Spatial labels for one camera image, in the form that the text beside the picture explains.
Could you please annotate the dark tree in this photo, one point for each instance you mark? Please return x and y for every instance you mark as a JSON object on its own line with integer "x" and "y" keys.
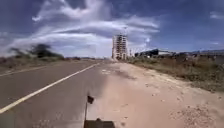
{"x": 41, "y": 50}

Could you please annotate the white painted edge line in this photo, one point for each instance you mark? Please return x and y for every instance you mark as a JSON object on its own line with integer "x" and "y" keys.
{"x": 40, "y": 90}

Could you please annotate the grey asphalt road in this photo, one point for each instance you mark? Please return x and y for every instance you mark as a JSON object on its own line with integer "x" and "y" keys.
{"x": 60, "y": 96}

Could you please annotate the dry grass verge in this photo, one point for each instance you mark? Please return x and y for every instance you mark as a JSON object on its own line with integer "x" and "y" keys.
{"x": 23, "y": 61}

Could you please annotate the pale dirt shoulder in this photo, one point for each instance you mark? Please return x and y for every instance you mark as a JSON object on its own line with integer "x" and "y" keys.
{"x": 143, "y": 100}

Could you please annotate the dry scrub verge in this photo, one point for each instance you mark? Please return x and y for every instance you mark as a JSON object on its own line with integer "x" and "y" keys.
{"x": 186, "y": 70}

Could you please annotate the low dark-roofed building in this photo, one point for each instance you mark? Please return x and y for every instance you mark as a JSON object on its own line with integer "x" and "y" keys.
{"x": 155, "y": 52}

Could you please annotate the robot's own part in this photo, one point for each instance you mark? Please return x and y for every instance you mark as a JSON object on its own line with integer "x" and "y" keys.
{"x": 95, "y": 121}

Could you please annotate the tall unfinished concrete building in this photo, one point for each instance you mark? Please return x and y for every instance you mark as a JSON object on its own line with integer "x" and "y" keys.
{"x": 119, "y": 46}

